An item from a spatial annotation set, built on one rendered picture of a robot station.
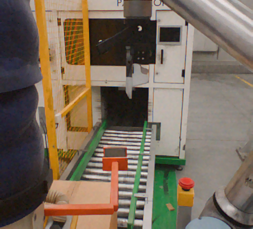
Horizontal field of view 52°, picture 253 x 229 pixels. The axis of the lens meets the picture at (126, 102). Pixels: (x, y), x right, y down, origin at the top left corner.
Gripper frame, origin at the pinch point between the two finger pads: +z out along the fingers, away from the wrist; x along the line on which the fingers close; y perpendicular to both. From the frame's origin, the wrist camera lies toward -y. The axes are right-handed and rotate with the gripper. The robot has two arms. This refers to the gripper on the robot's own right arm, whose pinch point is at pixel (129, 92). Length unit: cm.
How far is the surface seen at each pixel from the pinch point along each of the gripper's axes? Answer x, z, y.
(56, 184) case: 36, 57, -38
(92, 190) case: 32, 57, -19
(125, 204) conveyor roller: 75, 99, -7
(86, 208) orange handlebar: -18.4, 25.6, -9.5
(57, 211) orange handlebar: -19.2, 25.9, -16.8
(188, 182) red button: 28, 48, 24
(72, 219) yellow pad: -9.1, 37.5, -16.4
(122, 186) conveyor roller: 94, 98, -10
